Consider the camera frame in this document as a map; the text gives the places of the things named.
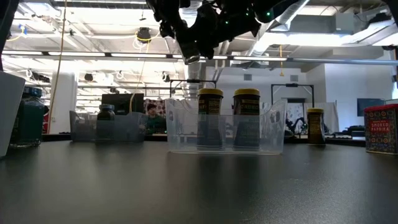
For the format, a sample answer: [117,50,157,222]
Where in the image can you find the black ceiling-mounted camera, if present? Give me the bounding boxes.
[136,27,152,44]

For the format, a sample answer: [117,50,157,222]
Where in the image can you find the long ceiling light rail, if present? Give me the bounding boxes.
[0,49,398,67]

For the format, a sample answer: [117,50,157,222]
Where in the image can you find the black metal rig frame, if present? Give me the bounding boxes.
[271,83,315,108]
[169,79,218,99]

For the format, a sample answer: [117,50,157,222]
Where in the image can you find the long yellow cable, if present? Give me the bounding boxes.
[46,0,68,134]

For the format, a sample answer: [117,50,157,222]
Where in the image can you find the dark wall screen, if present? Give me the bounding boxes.
[356,98,386,118]

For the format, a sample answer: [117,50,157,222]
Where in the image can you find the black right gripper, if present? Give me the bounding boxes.
[175,0,262,60]

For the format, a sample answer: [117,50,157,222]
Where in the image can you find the black computer monitor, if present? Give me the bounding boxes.
[101,93,146,116]

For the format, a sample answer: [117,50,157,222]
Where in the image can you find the clear plastic bin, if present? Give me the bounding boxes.
[164,98,288,156]

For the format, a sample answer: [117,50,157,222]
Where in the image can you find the person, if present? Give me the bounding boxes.
[145,103,168,135]

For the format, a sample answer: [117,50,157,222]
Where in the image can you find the yellow-lidded dark spice jar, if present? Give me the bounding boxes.
[197,88,224,149]
[232,88,261,149]
[307,108,326,146]

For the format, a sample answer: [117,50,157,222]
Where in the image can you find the white plastic bin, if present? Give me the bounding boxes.
[0,70,26,158]

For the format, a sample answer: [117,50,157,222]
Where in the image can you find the yellow hanging power plug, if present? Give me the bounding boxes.
[279,45,285,77]

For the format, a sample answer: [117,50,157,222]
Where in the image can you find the red patterned white panel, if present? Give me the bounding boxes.
[144,98,167,118]

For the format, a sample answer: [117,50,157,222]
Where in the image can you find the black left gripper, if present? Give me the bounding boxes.
[146,0,191,40]

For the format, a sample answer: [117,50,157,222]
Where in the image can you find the dark translucent plastic bin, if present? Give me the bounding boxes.
[69,110,147,143]

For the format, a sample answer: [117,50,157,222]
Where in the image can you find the red-lidded smoked paprika tin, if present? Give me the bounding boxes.
[363,104,398,156]

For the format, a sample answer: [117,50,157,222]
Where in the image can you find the silver spiral ventilation duct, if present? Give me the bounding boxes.
[248,0,312,57]
[185,60,208,100]

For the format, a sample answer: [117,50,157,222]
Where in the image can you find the white cloth partition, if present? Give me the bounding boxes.
[285,101,340,134]

